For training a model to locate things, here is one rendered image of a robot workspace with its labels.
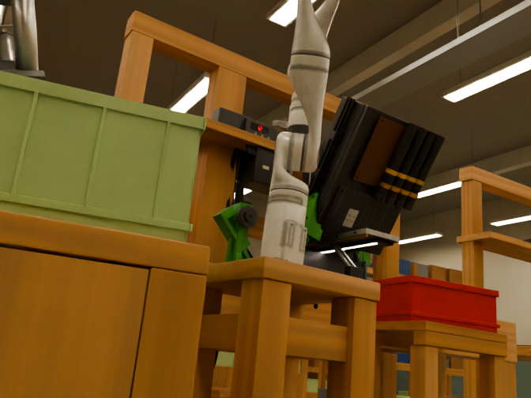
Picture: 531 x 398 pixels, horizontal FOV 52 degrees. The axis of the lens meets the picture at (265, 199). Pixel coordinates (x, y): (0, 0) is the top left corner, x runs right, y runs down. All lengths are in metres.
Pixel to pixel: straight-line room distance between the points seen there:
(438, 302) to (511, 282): 10.91
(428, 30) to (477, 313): 5.12
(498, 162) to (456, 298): 8.98
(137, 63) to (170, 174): 1.54
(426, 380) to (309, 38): 0.87
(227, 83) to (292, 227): 1.26
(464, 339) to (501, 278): 11.05
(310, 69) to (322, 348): 0.62
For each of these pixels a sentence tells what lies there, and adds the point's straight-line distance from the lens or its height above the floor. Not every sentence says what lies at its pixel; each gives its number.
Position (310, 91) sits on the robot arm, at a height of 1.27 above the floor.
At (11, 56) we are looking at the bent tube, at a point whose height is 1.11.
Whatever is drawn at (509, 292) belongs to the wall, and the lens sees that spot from 12.46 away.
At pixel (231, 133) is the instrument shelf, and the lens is 2.15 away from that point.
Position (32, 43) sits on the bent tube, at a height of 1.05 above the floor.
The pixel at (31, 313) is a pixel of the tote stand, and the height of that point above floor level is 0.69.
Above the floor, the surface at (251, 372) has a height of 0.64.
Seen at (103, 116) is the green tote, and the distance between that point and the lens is 0.71.
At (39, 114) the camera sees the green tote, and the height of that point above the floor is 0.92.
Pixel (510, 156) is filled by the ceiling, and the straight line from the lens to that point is 10.42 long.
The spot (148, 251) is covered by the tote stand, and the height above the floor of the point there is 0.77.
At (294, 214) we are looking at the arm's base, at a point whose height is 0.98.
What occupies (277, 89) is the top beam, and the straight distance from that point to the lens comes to 2.52.
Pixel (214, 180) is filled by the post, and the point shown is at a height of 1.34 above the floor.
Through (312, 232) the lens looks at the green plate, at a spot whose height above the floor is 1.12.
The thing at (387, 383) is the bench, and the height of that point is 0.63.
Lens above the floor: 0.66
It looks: 17 degrees up
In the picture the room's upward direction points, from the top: 5 degrees clockwise
